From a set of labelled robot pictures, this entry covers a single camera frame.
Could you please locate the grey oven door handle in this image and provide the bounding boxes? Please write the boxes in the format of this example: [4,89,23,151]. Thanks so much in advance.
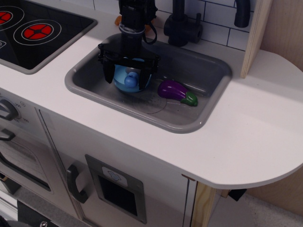
[0,129,16,141]

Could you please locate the orange toy chicken drumstick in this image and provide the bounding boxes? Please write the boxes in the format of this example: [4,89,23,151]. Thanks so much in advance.
[114,15,152,33]

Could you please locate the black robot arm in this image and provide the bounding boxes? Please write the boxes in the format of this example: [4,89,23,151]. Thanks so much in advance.
[98,0,160,91]

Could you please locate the purple toy eggplant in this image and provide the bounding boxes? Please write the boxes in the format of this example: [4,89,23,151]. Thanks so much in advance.
[158,80,198,106]

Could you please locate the light blue plastic bowl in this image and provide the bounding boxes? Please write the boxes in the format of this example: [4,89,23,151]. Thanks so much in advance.
[113,64,152,93]

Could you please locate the black toy stovetop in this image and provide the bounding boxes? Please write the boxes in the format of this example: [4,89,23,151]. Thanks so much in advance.
[0,0,97,75]

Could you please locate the blue and grey toy spoon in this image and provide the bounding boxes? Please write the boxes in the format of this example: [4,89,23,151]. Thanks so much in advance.
[124,67,140,88]

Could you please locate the grey cabinet door handle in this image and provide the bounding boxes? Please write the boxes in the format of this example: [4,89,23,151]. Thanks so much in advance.
[66,165,88,204]

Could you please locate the white toy oven door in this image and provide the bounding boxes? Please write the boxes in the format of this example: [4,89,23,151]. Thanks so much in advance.
[0,127,78,218]

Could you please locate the light wooden side post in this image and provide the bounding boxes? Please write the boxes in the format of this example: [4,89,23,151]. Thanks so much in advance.
[240,0,273,79]

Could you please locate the grey toy sink basin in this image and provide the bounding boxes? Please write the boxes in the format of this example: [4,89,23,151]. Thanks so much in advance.
[65,42,232,133]

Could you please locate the grey oven knob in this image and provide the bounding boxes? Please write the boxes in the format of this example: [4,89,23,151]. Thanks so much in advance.
[0,99,18,121]

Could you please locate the black toy faucet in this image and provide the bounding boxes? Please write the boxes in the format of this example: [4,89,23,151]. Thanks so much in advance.
[156,0,252,50]

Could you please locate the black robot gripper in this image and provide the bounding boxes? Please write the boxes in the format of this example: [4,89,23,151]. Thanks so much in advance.
[98,34,160,90]

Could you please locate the white toy cabinet door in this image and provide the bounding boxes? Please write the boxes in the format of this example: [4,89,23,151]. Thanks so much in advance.
[40,111,196,227]

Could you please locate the grey ice dispenser panel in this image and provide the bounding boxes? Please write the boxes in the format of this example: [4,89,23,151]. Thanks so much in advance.
[85,155,147,224]

